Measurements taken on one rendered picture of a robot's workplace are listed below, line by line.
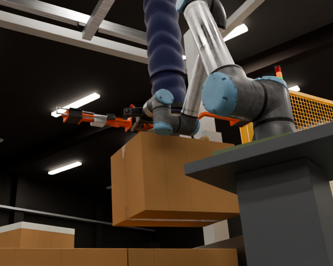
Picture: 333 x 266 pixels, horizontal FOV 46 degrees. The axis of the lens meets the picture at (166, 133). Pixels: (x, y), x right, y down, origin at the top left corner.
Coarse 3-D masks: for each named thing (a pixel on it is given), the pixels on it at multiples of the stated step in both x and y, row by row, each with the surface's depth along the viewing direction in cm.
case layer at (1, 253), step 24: (0, 264) 142; (24, 264) 146; (48, 264) 150; (72, 264) 155; (96, 264) 159; (120, 264) 164; (144, 264) 169; (168, 264) 175; (192, 264) 181; (216, 264) 187
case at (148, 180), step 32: (128, 160) 204; (160, 160) 195; (192, 160) 205; (128, 192) 199; (160, 192) 188; (192, 192) 197; (224, 192) 207; (128, 224) 211; (160, 224) 219; (192, 224) 228
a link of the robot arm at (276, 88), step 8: (256, 80) 147; (264, 80) 145; (272, 80) 144; (280, 80) 145; (264, 88) 140; (272, 88) 142; (280, 88) 144; (264, 96) 138; (272, 96) 140; (280, 96) 142; (288, 96) 145; (264, 104) 138; (272, 104) 140; (280, 104) 141; (288, 104) 143; (264, 112) 140; (272, 112) 140; (280, 112) 139; (288, 112) 141; (256, 120) 142
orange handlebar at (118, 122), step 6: (84, 114) 203; (204, 114) 213; (210, 114) 215; (84, 120) 207; (90, 120) 208; (108, 120) 209; (114, 120) 211; (120, 120) 212; (126, 120) 215; (234, 120) 223; (114, 126) 216; (120, 126) 217; (126, 126) 218; (150, 126) 221
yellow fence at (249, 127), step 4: (248, 124) 326; (252, 124) 326; (240, 128) 406; (244, 128) 388; (248, 128) 325; (252, 128) 324; (240, 132) 404; (244, 132) 395; (248, 132) 323; (252, 132) 323; (244, 136) 398; (248, 136) 324; (252, 136) 321; (244, 140) 400; (248, 140) 357
